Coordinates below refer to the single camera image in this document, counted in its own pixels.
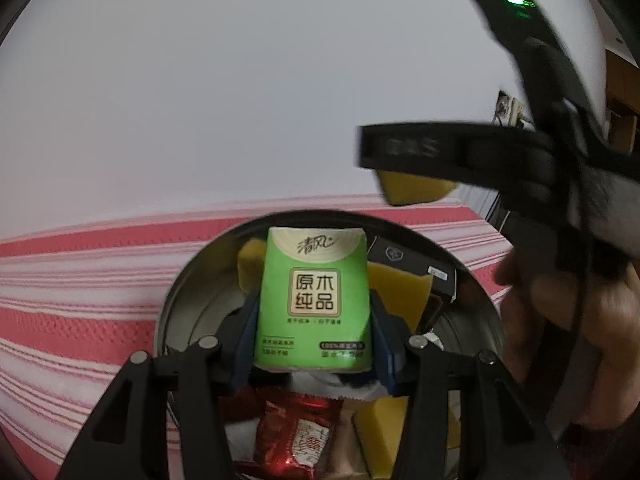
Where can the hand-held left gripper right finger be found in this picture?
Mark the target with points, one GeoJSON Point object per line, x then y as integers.
{"type": "Point", "coordinates": [385, 350]}

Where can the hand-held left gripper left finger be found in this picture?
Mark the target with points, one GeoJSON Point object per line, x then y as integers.
{"type": "Point", "coordinates": [245, 345]}

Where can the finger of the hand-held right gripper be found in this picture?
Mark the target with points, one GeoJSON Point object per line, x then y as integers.
{"type": "Point", "coordinates": [425, 147]}

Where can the small yellow sponge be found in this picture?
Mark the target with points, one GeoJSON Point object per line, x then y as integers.
{"type": "Point", "coordinates": [415, 190]}

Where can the large yellow sponge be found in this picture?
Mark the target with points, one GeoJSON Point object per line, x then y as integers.
{"type": "Point", "coordinates": [395, 290]}
{"type": "Point", "coordinates": [250, 265]}

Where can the round metal tin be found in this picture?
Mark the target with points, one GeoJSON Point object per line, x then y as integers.
{"type": "Point", "coordinates": [200, 285]}

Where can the green tissue pack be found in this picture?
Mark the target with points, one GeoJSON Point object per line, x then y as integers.
{"type": "Point", "coordinates": [312, 310]}

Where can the yellow sponge with green scrubber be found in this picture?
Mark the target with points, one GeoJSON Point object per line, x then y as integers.
{"type": "Point", "coordinates": [380, 430]}

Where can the red snack packet white label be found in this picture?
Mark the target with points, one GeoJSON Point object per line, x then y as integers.
{"type": "Point", "coordinates": [300, 435]}

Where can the person's right hand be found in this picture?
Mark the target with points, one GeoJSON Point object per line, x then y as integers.
{"type": "Point", "coordinates": [615, 350]}

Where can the brown wooden cabinet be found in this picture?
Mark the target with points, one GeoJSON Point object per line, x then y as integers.
{"type": "Point", "coordinates": [622, 90]}

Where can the red white striped tablecloth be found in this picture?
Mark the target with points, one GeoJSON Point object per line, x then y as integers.
{"type": "Point", "coordinates": [75, 310]}

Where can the white wall socket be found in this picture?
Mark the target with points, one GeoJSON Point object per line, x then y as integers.
{"type": "Point", "coordinates": [510, 107]}

